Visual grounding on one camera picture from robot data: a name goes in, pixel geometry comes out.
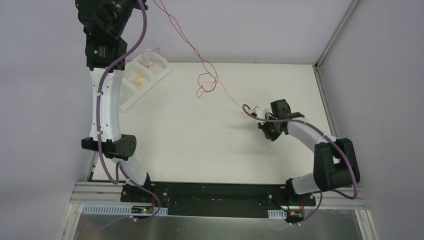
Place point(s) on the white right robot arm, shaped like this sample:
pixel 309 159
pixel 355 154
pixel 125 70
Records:
pixel 335 166

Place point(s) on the controller board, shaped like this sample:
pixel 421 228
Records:
pixel 294 216
pixel 140 210

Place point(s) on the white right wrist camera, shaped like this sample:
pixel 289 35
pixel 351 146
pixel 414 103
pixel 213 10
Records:
pixel 259 112

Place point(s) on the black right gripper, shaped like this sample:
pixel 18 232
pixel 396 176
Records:
pixel 266 127

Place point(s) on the left controller board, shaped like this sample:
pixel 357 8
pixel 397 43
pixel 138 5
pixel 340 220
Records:
pixel 140 210

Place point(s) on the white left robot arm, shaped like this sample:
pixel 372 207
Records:
pixel 103 23

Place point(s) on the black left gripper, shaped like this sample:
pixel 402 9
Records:
pixel 120 10

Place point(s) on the aluminium frame rail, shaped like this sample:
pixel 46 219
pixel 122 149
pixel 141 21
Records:
pixel 95 212

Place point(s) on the white divided plastic tray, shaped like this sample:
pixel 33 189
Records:
pixel 140 75

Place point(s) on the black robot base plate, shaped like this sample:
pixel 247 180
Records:
pixel 213 199

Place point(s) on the right controller board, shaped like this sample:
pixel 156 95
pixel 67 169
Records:
pixel 294 216

